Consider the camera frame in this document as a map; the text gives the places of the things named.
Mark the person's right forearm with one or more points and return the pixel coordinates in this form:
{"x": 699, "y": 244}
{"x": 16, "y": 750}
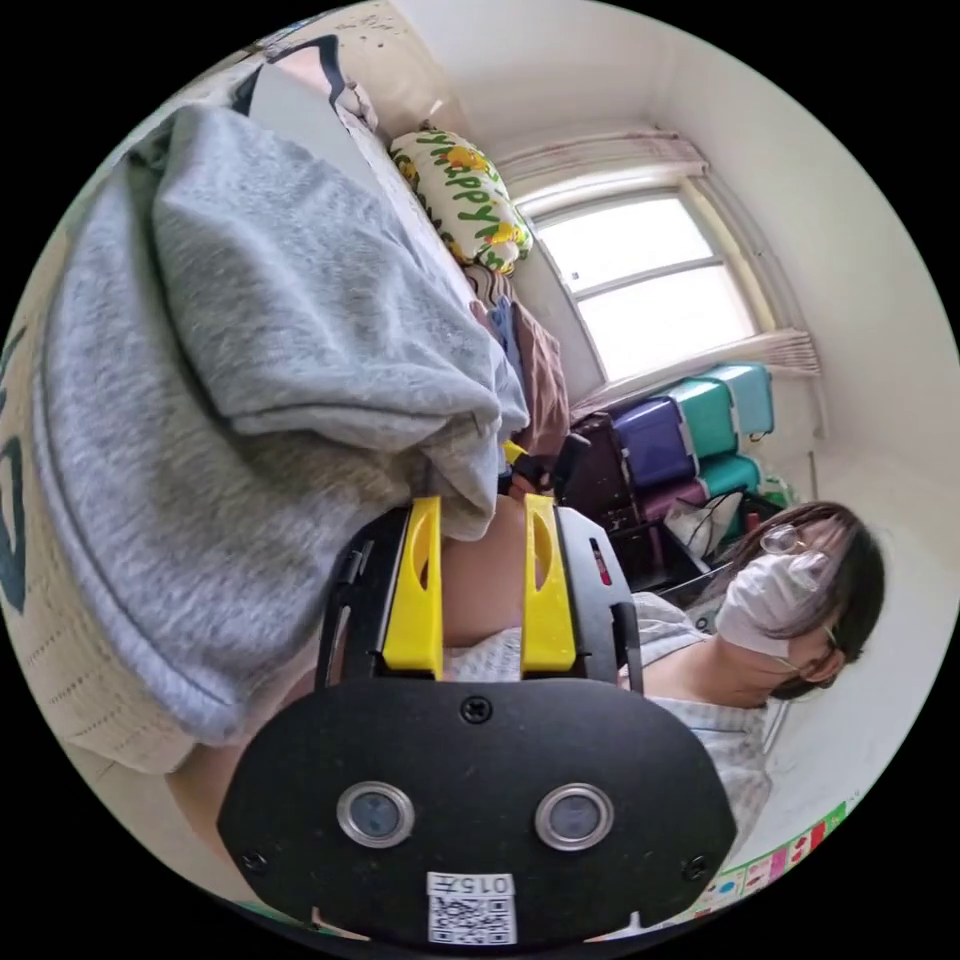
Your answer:
{"x": 480, "y": 585}

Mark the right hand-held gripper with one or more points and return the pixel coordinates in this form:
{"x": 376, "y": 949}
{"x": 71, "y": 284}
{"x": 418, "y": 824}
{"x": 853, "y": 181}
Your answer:
{"x": 534, "y": 472}

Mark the window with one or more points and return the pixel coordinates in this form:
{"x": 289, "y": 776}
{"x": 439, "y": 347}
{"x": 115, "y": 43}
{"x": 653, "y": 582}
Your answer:
{"x": 637, "y": 255}

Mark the pile of clothes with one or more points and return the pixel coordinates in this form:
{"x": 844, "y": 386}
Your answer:
{"x": 547, "y": 375}

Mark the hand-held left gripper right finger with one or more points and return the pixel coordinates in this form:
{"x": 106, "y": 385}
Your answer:
{"x": 546, "y": 607}

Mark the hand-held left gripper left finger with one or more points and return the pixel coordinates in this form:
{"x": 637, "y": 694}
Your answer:
{"x": 414, "y": 600}

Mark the stack of plastic storage boxes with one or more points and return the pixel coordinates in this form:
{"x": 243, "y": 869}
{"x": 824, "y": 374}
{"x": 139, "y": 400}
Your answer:
{"x": 705, "y": 412}

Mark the person's body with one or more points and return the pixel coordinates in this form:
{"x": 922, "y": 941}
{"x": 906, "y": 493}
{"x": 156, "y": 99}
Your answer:
{"x": 757, "y": 600}

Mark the pillow with yellow green print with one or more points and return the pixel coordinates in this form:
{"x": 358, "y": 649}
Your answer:
{"x": 461, "y": 199}

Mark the gray hoodie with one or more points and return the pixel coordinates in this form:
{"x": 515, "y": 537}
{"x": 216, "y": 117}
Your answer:
{"x": 247, "y": 360}

